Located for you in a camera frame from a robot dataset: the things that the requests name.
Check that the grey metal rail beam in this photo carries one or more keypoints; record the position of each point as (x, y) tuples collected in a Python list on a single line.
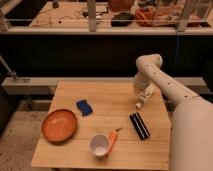
[(47, 85)]

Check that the wooden table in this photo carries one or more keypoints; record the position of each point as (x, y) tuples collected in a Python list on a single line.
[(112, 104)]

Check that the orange ceramic bowl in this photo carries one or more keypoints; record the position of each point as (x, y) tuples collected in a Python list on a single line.
[(59, 125)]

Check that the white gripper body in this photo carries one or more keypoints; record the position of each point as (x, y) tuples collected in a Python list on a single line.
[(143, 95)]

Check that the black object on bench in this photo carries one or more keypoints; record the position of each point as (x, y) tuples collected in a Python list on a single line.
[(122, 19)]

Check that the white mug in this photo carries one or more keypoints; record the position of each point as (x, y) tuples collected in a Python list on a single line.
[(99, 145)]

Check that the background workbench with clutter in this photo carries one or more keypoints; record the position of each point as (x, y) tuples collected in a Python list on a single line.
[(91, 17)]

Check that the orange toy carrot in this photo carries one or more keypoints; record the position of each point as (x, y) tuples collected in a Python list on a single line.
[(112, 139)]

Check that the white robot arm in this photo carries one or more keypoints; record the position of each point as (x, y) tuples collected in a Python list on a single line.
[(191, 142)]

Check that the small blue bottle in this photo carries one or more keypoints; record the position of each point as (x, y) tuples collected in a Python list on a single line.
[(84, 107)]

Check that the orange box on bench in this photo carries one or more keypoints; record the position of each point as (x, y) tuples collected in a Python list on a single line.
[(149, 17)]

